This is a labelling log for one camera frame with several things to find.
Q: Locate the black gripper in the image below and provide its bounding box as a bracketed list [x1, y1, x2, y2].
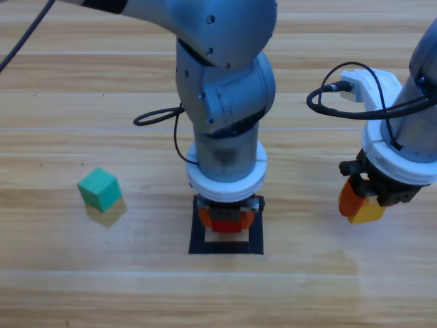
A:
[337, 150, 432, 220]
[194, 193, 266, 234]

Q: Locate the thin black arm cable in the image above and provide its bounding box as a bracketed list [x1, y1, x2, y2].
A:
[172, 102, 199, 165]
[321, 61, 403, 151]

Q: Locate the yellow block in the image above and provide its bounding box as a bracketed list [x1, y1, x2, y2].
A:
[348, 197, 387, 226]

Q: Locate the red block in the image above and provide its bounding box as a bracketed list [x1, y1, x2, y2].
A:
[211, 219, 242, 234]

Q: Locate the green block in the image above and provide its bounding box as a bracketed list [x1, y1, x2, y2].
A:
[77, 167, 123, 213]

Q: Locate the black tape square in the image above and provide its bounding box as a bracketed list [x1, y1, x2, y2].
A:
[188, 193, 265, 256]

